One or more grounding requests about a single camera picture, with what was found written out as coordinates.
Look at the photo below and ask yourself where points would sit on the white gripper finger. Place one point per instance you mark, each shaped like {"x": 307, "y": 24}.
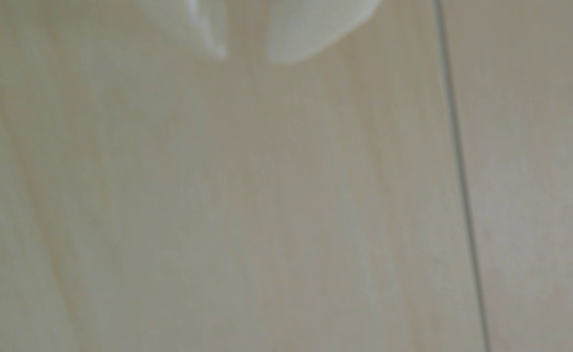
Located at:
{"x": 306, "y": 24}
{"x": 198, "y": 19}

